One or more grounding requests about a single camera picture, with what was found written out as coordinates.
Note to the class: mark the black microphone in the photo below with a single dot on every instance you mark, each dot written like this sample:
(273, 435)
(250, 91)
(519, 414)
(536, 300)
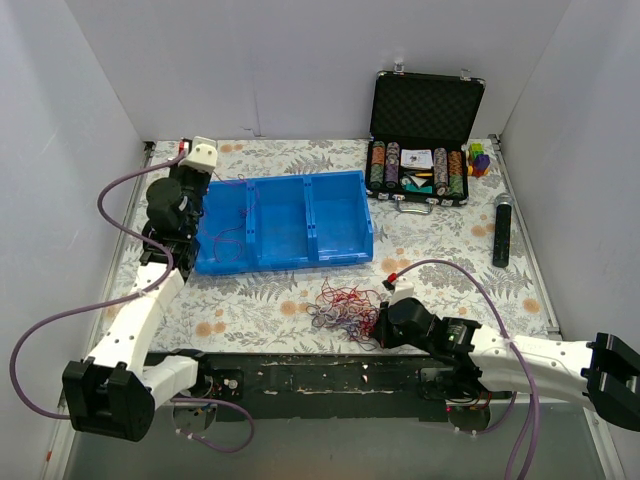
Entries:
(502, 230)

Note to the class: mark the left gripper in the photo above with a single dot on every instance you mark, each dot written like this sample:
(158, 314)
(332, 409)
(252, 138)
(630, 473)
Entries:
(187, 176)

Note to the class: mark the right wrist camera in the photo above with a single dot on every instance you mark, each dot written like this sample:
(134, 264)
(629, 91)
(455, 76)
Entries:
(399, 288)

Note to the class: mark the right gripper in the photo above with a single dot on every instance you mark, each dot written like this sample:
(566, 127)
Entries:
(382, 325)

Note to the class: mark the blue three-compartment bin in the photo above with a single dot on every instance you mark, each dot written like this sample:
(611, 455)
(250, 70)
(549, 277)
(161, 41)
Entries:
(285, 223)

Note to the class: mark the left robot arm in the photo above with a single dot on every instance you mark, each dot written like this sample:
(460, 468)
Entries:
(112, 392)

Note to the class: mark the black poker chip case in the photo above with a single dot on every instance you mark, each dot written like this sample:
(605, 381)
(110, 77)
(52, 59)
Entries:
(419, 126)

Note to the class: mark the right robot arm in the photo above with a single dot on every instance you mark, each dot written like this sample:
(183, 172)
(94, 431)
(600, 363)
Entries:
(601, 375)

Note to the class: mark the colourful block toy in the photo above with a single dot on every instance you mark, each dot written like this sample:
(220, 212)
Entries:
(478, 161)

